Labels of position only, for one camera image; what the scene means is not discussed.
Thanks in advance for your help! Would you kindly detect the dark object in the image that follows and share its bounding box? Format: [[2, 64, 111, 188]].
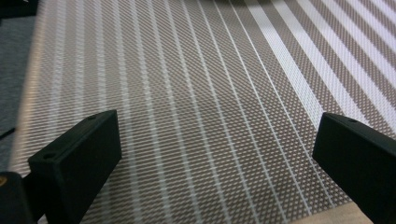
[[0, 0, 40, 19]]

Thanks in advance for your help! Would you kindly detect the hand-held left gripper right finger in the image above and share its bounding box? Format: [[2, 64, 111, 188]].
[[312, 112, 396, 224]]

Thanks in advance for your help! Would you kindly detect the black cable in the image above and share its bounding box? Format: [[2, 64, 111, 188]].
[[0, 127, 17, 140]]

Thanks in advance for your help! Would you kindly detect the brown white striped woven mat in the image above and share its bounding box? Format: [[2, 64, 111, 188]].
[[7, 0, 396, 224]]

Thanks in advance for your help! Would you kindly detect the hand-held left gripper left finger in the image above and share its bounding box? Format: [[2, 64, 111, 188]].
[[22, 109, 122, 224]]

